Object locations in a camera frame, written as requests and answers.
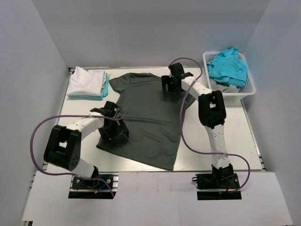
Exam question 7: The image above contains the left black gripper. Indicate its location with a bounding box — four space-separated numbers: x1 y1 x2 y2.
99 116 129 146

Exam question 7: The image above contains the dark grey t-shirt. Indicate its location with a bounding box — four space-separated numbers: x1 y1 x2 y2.
97 73 195 170

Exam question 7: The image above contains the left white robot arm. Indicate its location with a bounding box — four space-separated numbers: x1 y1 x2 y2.
44 104 129 188

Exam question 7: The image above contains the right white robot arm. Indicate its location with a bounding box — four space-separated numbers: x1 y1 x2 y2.
161 73 234 188

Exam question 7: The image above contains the folded teal t-shirt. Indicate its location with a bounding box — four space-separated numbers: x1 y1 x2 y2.
68 73 110 100

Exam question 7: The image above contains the crumpled grey t-shirt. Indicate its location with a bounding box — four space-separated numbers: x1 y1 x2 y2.
210 79 239 93

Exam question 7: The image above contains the green garment in basket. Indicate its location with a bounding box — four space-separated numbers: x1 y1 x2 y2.
216 82 230 86

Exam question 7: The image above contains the crumpled turquoise t-shirt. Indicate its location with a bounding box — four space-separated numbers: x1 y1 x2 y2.
206 48 247 87

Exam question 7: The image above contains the folded white t-shirt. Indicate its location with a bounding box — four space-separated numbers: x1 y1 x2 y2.
66 66 105 96

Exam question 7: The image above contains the white plastic basket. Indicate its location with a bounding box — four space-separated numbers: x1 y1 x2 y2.
203 51 256 99

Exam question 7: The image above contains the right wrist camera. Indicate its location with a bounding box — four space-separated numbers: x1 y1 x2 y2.
168 63 193 79

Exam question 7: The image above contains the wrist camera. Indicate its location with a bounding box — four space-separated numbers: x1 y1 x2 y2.
90 101 118 118
168 63 193 79

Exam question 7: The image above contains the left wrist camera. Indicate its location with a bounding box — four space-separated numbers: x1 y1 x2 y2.
90 101 118 118

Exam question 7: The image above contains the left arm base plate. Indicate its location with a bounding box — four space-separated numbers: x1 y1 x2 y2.
68 173 119 200

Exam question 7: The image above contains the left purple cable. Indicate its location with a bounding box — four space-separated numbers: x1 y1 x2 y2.
31 107 127 198

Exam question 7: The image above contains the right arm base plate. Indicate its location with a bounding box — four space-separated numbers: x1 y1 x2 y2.
191 173 242 201

